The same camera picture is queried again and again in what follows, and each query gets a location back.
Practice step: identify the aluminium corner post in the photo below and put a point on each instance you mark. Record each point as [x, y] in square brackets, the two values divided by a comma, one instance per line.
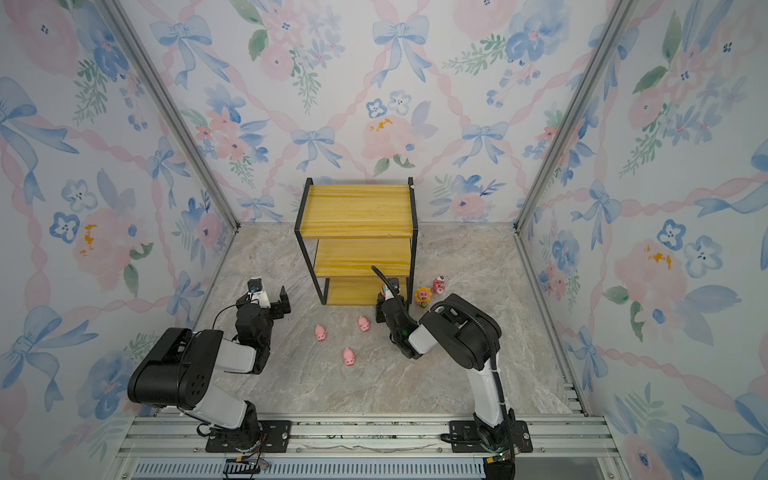
[607, 42]
[117, 19]

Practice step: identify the pink pig toy front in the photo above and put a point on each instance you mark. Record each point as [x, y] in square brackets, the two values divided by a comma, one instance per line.
[349, 357]

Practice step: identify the pink pig toy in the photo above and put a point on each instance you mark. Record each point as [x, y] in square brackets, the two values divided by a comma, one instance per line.
[320, 333]
[363, 324]
[349, 357]

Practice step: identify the pink bear toy yellow petals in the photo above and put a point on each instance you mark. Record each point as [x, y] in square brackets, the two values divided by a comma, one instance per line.
[423, 297]

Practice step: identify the pink bear toy with cherry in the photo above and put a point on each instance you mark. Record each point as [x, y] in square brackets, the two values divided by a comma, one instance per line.
[439, 285]

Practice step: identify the aluminium corner post right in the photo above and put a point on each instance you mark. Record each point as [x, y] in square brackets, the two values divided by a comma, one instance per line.
[607, 42]

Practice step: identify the wooden shelf black metal frame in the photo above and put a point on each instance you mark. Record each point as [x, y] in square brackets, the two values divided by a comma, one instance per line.
[348, 232]

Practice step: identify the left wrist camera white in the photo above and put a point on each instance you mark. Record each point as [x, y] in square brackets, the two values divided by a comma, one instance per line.
[259, 297]

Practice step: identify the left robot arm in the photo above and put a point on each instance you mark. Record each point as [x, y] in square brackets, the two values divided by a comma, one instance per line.
[178, 371]

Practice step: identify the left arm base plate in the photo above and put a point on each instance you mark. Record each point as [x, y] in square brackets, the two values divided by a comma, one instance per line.
[265, 436]

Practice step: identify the pink pig toy middle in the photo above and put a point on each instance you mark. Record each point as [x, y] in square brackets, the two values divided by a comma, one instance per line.
[363, 324]

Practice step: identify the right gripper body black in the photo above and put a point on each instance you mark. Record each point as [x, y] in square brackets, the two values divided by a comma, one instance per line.
[380, 312]

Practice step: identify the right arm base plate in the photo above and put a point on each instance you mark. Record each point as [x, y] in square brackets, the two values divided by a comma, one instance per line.
[476, 437]

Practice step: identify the pink pig toy left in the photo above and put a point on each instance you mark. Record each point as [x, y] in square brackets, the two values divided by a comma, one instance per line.
[320, 333]

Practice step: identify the aluminium corner post left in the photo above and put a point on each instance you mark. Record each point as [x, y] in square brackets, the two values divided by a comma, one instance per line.
[117, 19]

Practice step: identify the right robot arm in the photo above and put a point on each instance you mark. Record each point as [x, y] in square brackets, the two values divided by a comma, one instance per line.
[472, 339]

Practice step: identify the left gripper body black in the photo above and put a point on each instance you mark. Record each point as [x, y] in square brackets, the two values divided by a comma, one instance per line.
[276, 312]

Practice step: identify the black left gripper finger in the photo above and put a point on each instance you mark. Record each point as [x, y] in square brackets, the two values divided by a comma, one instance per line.
[255, 285]
[284, 301]

